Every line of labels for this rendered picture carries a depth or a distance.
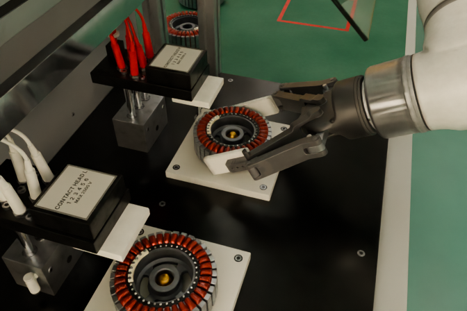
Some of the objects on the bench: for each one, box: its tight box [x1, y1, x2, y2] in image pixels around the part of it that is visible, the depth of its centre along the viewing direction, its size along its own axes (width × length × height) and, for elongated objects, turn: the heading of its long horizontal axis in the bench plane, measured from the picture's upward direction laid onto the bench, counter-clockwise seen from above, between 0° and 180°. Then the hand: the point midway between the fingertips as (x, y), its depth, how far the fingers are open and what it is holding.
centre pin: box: [156, 274, 174, 287], centre depth 50 cm, size 2×2×3 cm
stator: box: [109, 231, 218, 311], centre depth 49 cm, size 11×11×4 cm
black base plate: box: [0, 72, 388, 311], centre depth 61 cm, size 47×64×2 cm
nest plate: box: [165, 108, 290, 201], centre depth 68 cm, size 15×15×1 cm
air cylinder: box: [2, 235, 84, 296], centre depth 53 cm, size 5×8×6 cm
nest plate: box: [84, 225, 251, 311], centre depth 51 cm, size 15×15×1 cm
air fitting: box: [23, 272, 40, 295], centre depth 49 cm, size 1×1×3 cm
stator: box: [193, 106, 272, 171], centre depth 67 cm, size 11×11×4 cm
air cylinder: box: [113, 92, 167, 153], centre depth 70 cm, size 5×8×6 cm
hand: (233, 136), depth 66 cm, fingers closed on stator, 11 cm apart
